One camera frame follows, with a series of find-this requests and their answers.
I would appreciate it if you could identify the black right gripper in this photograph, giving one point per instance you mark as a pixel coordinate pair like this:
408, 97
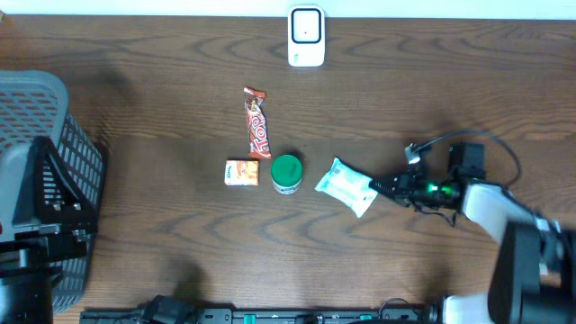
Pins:
403, 188

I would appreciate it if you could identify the white wet wipes pack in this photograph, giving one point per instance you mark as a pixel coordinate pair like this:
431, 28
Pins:
348, 186

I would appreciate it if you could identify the green lid jar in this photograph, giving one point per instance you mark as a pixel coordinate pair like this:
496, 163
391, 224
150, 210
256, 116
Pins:
287, 173

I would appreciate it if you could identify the orange chocolate bar wrapper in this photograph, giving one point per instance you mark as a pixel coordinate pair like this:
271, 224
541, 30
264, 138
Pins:
256, 124

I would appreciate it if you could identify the orange snack box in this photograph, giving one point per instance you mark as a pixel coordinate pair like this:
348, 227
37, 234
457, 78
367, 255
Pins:
241, 172

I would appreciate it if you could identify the grey plastic basket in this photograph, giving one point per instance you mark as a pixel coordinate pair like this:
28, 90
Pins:
35, 104

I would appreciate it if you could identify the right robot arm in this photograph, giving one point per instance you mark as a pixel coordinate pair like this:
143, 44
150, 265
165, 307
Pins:
534, 276

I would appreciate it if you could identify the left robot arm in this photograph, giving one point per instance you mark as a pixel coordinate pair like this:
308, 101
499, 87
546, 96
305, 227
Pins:
47, 221

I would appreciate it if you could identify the white barcode scanner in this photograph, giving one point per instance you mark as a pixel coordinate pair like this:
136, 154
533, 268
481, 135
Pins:
306, 36

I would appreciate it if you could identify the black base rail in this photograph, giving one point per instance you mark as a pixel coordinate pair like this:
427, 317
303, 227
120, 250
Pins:
227, 316

